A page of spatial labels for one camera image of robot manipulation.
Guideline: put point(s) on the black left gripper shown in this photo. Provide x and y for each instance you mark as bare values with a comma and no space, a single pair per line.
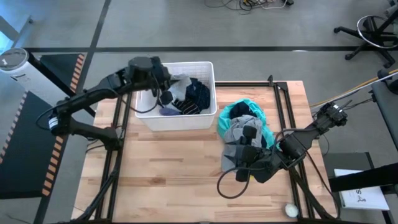
161,73

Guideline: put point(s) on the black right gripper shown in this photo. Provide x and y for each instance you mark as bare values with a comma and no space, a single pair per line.
259,165

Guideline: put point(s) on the light grey garment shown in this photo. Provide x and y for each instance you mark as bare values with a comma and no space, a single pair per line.
182,90

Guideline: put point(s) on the purple garment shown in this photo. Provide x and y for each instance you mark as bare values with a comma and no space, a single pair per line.
169,111

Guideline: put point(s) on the black striped garment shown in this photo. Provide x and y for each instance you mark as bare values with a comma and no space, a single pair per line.
188,107

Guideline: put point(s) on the grey heather garment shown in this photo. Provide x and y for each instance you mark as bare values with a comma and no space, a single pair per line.
236,130

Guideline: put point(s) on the navy dotted garment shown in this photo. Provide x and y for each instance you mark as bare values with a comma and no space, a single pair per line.
199,93

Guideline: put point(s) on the white perforated plastic laundry basket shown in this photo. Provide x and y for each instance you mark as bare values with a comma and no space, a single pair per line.
180,123

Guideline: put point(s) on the teal garment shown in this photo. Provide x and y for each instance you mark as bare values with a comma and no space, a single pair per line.
222,124

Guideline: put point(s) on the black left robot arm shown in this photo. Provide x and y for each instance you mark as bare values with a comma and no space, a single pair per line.
93,90

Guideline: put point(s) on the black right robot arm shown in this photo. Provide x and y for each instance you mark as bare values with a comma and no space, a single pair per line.
329,115

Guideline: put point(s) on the small white round disc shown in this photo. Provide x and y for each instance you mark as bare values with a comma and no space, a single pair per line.
291,210

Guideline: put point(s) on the black mat orange hazard stripes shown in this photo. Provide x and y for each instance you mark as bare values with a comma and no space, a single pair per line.
21,155
62,67

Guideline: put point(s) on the black blurred bar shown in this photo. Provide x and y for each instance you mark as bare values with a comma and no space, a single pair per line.
363,179

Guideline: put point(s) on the white paper sheet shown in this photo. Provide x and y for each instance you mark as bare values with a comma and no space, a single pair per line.
363,199

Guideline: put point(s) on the dark grey padded seat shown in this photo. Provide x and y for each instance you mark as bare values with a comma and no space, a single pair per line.
387,109

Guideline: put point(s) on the black office chair base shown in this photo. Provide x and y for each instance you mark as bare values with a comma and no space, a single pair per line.
374,34

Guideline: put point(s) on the black aluminium table frame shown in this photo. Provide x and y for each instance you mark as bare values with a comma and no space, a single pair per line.
248,84

